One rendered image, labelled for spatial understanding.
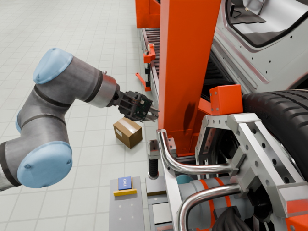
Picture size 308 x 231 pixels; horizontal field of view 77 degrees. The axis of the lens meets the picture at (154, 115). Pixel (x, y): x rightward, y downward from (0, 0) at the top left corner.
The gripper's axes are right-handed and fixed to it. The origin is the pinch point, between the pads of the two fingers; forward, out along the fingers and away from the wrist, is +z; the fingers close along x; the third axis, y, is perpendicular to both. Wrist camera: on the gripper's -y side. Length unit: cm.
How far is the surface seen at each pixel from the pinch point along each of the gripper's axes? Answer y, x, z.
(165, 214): -26, -57, 69
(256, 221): 31.9, -17.5, 31.7
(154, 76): -106, 37, 71
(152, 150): 5.7, -10.6, 1.0
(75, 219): -66, -88, 31
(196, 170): 22.5, -8.7, 2.4
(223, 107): 18.5, 10.7, 8.0
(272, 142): 35.1, 5.3, 5.7
